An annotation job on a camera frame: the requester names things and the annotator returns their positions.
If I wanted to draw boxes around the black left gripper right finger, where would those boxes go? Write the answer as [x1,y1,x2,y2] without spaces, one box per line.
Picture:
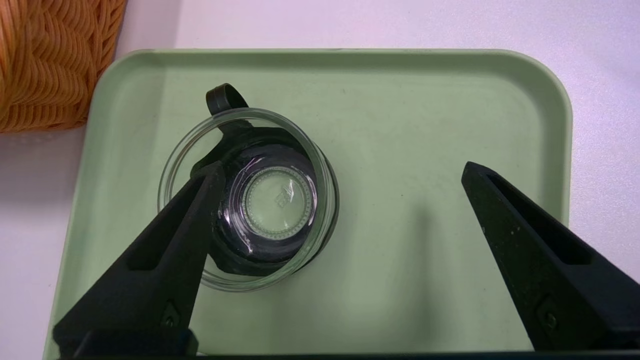
[461,161,640,351]

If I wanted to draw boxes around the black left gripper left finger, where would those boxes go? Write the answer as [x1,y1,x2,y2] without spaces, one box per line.
[52,161,227,351]

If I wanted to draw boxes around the glass cup with black sleeve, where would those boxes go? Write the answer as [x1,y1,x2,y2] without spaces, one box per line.
[157,83,341,293]

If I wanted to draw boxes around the orange wicker basket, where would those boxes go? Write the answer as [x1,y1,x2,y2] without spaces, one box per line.
[0,0,128,134]

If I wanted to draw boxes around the light green plastic tray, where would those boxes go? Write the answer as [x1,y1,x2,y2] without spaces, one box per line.
[42,48,573,360]

